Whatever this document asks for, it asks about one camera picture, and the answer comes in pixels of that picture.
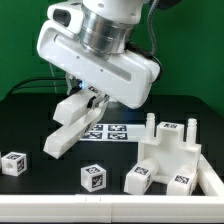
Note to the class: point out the white L-shaped border fence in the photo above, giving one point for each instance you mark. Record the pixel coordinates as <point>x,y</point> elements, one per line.
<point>207,208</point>

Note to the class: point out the white long side bar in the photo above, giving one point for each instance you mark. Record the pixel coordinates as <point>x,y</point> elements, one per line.
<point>65,137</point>
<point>73,108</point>

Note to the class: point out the white cube nut with tag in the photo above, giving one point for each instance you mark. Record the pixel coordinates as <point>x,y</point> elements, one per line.
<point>93,178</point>

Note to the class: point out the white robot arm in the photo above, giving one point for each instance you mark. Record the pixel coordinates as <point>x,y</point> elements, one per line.
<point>91,40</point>

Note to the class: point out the white cube nut far left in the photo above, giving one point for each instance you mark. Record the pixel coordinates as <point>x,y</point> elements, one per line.
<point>14,163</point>

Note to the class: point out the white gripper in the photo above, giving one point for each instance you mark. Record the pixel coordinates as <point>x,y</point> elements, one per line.
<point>125,77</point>

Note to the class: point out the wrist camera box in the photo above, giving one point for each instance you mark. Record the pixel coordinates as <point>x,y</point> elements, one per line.
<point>69,14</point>

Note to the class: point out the white chair seat part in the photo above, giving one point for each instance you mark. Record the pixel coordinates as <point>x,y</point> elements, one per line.
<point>171,146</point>

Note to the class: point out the white flat chair back panel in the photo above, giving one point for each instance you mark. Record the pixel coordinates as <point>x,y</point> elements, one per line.
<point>115,133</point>

